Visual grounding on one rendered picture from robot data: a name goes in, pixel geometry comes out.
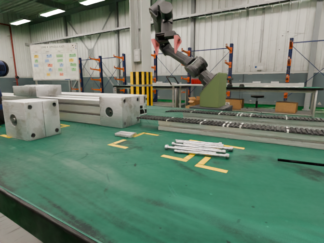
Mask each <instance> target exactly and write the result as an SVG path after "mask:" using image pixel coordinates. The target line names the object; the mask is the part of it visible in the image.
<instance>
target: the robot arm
mask: <svg viewBox="0 0 324 243"><path fill-rule="evenodd" d="M149 13H150V14H151V17H152V19H153V23H154V29H155V39H151V42H152V44H153V46H154V49H155V53H156V55H157V56H158V52H159V49H160V51H161V52H162V53H163V54H164V55H165V56H166V55H168V56H170V57H172V58H173V59H175V60H176V61H178V62H179V63H181V64H183V65H184V66H185V67H184V69H185V70H186V72H187V73H189V74H190V75H191V76H192V77H193V78H195V77H197V76H198V77H199V80H200V81H201V82H202V83H201V84H202V85H203V86H204V87H203V88H202V90H203V89H204V88H205V87H206V86H207V85H208V84H209V82H210V81H211V80H212V79H213V78H214V77H215V76H216V75H217V74H216V75H214V74H213V73H210V72H209V71H208V70H207V69H206V68H207V67H208V64H207V62H206V61H205V59H204V58H202V57H201V56H199V57H198V56H196V57H195V58H193V57H189V56H187V55H185V54H183V53H181V52H180V51H178V48H179V46H180V44H181V42H182V40H181V37H180V36H179V35H178V34H176V32H175V31H174V30H173V7H172V4H171V3H170V2H168V1H165V0H157V1H156V2H155V3H154V4H153V5H152V6H151V7H150V8H149ZM169 39H174V48H173V47H172V46H171V44H170V42H169Z"/></svg>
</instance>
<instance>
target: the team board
mask: <svg viewBox="0 0 324 243"><path fill-rule="evenodd" d="M29 48H30V57H31V65H32V74H33V80H34V81H35V83H36V85H38V82H37V81H78V86H79V93H81V83H80V67H79V55H78V43H76V42H75V43H53V44H30V45H29Z"/></svg>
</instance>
